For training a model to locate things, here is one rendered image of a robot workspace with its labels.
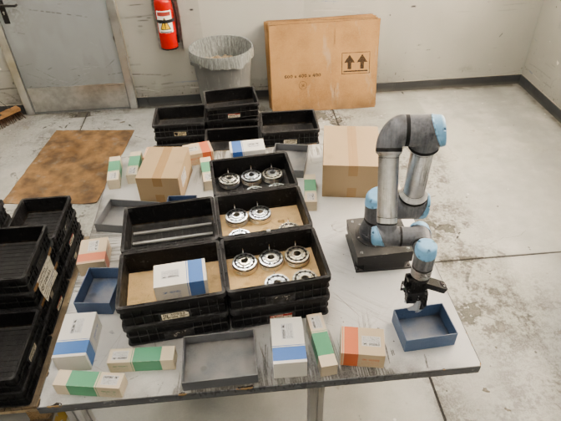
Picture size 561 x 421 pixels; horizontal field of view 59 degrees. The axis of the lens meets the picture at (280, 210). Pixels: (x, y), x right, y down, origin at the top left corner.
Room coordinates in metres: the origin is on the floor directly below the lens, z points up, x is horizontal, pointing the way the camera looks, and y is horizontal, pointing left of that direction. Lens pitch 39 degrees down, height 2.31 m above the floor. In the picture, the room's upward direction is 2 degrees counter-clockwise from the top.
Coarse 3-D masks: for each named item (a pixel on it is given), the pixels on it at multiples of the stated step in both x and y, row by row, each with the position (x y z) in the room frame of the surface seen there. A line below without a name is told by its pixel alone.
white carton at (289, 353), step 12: (276, 324) 1.18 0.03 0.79; (288, 324) 1.18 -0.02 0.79; (300, 324) 1.18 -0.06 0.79; (276, 336) 1.13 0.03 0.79; (288, 336) 1.13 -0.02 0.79; (300, 336) 1.12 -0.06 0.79; (276, 348) 1.07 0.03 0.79; (288, 348) 1.07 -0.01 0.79; (300, 348) 1.07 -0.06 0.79; (276, 360) 1.02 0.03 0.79; (288, 360) 1.02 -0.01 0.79; (300, 360) 1.02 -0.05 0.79; (276, 372) 1.01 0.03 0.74; (288, 372) 1.01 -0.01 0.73; (300, 372) 1.01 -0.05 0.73
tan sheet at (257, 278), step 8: (256, 256) 1.51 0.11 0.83; (312, 256) 1.50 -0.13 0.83; (312, 264) 1.45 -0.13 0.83; (232, 272) 1.42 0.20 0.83; (256, 272) 1.41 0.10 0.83; (264, 272) 1.41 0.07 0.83; (272, 272) 1.41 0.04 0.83; (280, 272) 1.41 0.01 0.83; (288, 272) 1.41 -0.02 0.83; (232, 280) 1.38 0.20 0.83; (240, 280) 1.38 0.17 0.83; (248, 280) 1.37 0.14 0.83; (256, 280) 1.37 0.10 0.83; (264, 280) 1.37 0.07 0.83; (232, 288) 1.33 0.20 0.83
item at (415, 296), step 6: (408, 276) 1.26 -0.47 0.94; (402, 282) 1.28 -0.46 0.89; (408, 282) 1.24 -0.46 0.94; (414, 282) 1.24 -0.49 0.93; (420, 282) 1.23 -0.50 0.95; (426, 282) 1.23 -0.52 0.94; (402, 288) 1.29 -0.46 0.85; (408, 288) 1.25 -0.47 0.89; (414, 288) 1.25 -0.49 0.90; (420, 288) 1.25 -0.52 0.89; (426, 288) 1.25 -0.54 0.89; (408, 294) 1.22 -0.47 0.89; (414, 294) 1.22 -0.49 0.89; (420, 294) 1.23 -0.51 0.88; (426, 294) 1.23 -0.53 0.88; (408, 300) 1.23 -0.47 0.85; (414, 300) 1.23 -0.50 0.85
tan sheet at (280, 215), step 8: (272, 208) 1.83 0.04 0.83; (280, 208) 1.83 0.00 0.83; (288, 208) 1.83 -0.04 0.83; (296, 208) 1.82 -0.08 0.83; (224, 216) 1.78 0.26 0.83; (248, 216) 1.77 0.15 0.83; (272, 216) 1.77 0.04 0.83; (280, 216) 1.77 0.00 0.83; (288, 216) 1.76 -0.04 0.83; (296, 216) 1.76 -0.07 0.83; (224, 224) 1.72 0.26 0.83; (248, 224) 1.72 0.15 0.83; (264, 224) 1.72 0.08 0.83; (272, 224) 1.71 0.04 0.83; (280, 224) 1.71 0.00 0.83; (224, 232) 1.67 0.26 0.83
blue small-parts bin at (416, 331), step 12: (396, 312) 1.25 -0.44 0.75; (408, 312) 1.26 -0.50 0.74; (420, 312) 1.26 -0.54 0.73; (432, 312) 1.27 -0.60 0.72; (444, 312) 1.24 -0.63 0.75; (396, 324) 1.21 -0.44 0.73; (408, 324) 1.23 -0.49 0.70; (420, 324) 1.23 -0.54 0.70; (432, 324) 1.23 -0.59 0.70; (444, 324) 1.22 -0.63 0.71; (408, 336) 1.17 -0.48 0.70; (420, 336) 1.17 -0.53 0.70; (432, 336) 1.17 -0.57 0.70; (444, 336) 1.12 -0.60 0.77; (456, 336) 1.13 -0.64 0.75; (408, 348) 1.11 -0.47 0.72; (420, 348) 1.11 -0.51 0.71
